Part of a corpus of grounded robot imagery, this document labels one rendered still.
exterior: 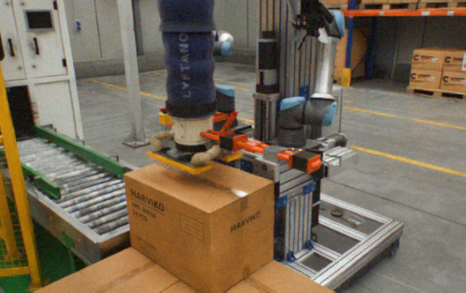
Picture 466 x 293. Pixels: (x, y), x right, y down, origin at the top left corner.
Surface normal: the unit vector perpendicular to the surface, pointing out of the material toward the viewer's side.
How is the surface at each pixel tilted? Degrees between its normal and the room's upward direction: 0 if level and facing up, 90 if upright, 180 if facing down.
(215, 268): 90
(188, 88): 73
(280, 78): 90
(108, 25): 90
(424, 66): 91
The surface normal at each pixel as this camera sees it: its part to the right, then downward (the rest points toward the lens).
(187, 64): 0.07, -0.03
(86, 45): 0.69, 0.22
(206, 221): -0.67, 0.25
